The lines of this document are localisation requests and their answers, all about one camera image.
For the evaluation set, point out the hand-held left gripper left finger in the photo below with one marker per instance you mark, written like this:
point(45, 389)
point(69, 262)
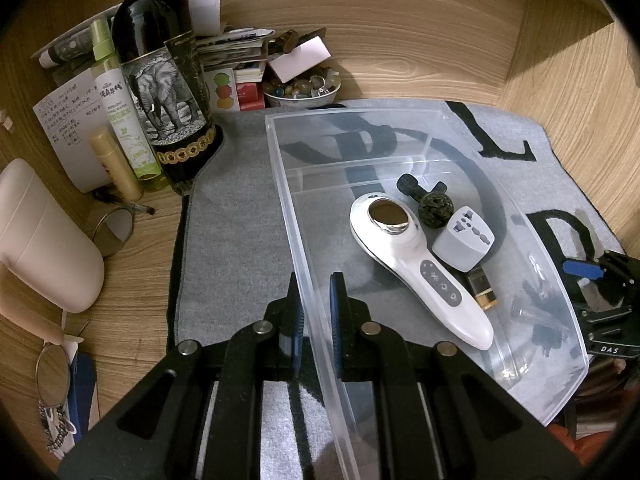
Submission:
point(298, 320)

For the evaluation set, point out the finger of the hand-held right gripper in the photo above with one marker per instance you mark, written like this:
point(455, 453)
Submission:
point(582, 268)
point(607, 317)

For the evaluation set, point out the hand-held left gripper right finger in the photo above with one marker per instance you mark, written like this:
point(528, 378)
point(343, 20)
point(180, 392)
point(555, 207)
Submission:
point(335, 320)

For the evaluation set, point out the black and gold lighter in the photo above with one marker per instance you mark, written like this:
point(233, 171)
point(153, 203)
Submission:
point(482, 290)

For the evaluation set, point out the white handheld facial device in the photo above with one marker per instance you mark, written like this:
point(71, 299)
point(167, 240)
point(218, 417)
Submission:
point(430, 280)

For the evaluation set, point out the white travel plug adapter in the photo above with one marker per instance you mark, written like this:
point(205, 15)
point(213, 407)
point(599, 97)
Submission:
point(462, 240)

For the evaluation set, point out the clear plastic storage box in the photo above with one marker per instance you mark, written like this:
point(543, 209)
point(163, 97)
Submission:
point(325, 170)

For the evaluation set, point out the black carved bead pendant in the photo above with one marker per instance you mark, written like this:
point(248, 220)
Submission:
point(432, 205)

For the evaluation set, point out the small black adapter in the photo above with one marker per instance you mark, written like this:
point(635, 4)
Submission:
point(550, 335)

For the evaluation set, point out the grey mat with black letters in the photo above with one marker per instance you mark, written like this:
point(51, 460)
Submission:
point(240, 210)

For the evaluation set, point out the round metal rimmed mirror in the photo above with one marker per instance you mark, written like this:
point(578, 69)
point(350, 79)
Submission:
point(112, 232)

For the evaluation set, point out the black pen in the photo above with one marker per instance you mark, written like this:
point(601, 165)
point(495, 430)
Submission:
point(127, 205)

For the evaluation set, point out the white bowl of stones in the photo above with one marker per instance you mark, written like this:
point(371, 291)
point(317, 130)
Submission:
point(300, 91)

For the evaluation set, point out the red box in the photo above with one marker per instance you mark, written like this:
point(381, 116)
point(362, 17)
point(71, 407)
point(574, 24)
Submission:
point(250, 96)

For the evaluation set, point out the yellow tube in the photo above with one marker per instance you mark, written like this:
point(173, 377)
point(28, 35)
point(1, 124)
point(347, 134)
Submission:
point(115, 165)

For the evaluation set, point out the fruit print box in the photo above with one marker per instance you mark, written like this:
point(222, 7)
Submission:
point(225, 90)

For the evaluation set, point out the white paper card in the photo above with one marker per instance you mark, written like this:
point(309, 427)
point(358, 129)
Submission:
point(300, 57)

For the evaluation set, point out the green spray bottle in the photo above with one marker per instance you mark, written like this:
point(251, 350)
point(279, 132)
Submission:
point(125, 120)

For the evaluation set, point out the pale pink cylinder device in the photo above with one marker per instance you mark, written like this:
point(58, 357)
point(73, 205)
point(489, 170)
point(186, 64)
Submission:
point(45, 240)

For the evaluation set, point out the stack of books and papers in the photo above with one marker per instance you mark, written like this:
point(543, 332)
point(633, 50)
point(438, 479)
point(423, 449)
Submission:
point(232, 47)

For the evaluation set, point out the handwritten paper note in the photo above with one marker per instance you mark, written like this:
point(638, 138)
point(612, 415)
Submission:
point(65, 125)

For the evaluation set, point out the dark wine bottle elephant label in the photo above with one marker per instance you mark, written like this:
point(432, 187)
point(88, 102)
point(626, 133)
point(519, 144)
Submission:
point(150, 20)

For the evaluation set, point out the rolled paper tube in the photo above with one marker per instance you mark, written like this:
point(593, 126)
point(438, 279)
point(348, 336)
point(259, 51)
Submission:
point(65, 50)

